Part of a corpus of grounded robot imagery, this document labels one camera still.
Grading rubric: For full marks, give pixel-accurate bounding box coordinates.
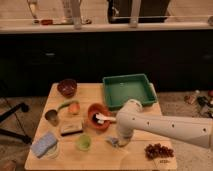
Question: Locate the black and tan eraser block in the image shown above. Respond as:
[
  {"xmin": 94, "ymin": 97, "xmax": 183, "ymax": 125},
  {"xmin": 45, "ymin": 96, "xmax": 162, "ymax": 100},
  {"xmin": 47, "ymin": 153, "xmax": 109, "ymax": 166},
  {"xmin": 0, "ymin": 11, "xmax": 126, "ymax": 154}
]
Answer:
[{"xmin": 60, "ymin": 121, "xmax": 83, "ymax": 136}]

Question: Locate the green plastic tray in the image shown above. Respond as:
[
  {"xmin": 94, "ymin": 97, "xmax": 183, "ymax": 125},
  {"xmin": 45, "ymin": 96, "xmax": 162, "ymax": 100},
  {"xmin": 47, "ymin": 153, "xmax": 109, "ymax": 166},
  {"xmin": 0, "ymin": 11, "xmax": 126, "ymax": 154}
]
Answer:
[{"xmin": 103, "ymin": 74, "xmax": 157, "ymax": 110}]

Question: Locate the white round lid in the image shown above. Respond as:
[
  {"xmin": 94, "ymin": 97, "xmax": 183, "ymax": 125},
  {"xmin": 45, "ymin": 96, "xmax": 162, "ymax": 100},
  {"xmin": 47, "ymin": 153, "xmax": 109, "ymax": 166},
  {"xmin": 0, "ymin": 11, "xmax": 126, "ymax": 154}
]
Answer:
[{"xmin": 44, "ymin": 144, "xmax": 59, "ymax": 159}]

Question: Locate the black office chair base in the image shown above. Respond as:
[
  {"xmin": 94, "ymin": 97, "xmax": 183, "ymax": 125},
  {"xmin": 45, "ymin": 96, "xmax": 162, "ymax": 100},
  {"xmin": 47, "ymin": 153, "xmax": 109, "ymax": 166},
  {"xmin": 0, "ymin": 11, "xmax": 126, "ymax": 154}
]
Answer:
[{"xmin": 0, "ymin": 79, "xmax": 33, "ymax": 145}]

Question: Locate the blue sponge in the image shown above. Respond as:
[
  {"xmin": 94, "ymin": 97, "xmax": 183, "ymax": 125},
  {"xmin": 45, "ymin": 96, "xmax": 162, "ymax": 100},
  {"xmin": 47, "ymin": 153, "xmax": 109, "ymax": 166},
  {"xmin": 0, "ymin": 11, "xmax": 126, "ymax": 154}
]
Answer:
[{"xmin": 31, "ymin": 132, "xmax": 58, "ymax": 158}]

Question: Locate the orange peach fruit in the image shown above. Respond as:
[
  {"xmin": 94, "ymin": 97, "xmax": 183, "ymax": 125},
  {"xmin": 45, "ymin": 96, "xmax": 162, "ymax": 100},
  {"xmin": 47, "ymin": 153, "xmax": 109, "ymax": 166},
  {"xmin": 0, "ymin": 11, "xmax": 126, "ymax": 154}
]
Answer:
[{"xmin": 68, "ymin": 102, "xmax": 80, "ymax": 115}]

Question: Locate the bunch of red grapes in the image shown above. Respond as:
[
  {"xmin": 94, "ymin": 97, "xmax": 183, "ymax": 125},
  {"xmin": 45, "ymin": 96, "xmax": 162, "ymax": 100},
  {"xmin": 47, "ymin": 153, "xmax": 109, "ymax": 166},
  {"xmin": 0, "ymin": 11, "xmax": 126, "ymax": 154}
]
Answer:
[{"xmin": 145, "ymin": 143, "xmax": 174, "ymax": 159}]

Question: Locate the small red dish on shelf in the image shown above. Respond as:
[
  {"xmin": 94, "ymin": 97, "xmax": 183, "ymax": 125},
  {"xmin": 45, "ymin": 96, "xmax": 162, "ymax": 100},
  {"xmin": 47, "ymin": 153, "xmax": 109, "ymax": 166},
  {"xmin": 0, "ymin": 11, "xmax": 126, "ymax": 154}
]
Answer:
[{"xmin": 41, "ymin": 19, "xmax": 53, "ymax": 25}]

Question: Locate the orange bowl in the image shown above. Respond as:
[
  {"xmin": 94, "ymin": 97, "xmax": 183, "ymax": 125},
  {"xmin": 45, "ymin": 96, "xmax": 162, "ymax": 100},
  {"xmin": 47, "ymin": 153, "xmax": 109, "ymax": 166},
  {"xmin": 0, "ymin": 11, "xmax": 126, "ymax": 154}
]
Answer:
[{"xmin": 87, "ymin": 103, "xmax": 111, "ymax": 131}]

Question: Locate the green plastic cup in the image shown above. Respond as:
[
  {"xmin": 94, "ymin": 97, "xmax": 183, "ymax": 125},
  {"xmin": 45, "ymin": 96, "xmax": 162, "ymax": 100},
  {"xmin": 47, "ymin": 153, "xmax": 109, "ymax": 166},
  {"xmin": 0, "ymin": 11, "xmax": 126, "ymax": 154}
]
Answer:
[{"xmin": 76, "ymin": 134, "xmax": 91, "ymax": 151}]

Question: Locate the white dish brush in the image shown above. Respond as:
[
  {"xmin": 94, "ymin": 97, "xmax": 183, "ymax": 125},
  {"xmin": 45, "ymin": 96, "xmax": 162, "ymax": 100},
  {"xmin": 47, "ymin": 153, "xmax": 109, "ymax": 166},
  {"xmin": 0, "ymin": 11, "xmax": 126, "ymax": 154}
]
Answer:
[{"xmin": 95, "ymin": 113, "xmax": 116, "ymax": 124}]

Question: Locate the dark red bowl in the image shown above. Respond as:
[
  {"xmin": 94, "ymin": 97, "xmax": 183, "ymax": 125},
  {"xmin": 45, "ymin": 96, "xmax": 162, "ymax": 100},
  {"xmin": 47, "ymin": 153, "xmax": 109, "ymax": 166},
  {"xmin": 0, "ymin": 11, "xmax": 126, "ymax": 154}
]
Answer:
[{"xmin": 57, "ymin": 79, "xmax": 77, "ymax": 98}]

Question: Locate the light blue towel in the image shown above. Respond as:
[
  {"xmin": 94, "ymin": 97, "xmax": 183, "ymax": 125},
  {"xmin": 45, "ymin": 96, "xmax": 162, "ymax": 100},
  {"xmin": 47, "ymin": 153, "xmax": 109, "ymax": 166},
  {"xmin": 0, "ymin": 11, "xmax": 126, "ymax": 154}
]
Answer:
[{"xmin": 106, "ymin": 136, "xmax": 118, "ymax": 147}]

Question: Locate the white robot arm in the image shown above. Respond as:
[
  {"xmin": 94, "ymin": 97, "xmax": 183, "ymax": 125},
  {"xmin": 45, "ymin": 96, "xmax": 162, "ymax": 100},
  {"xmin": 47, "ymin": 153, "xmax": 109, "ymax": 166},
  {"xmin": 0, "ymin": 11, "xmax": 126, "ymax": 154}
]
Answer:
[{"xmin": 116, "ymin": 99, "xmax": 213, "ymax": 151}]

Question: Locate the wooden table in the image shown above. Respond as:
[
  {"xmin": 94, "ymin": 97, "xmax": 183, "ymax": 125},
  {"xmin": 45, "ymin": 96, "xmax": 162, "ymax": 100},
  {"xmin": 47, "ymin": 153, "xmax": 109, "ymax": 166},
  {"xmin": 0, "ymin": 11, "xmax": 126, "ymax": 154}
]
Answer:
[{"xmin": 25, "ymin": 83, "xmax": 177, "ymax": 171}]

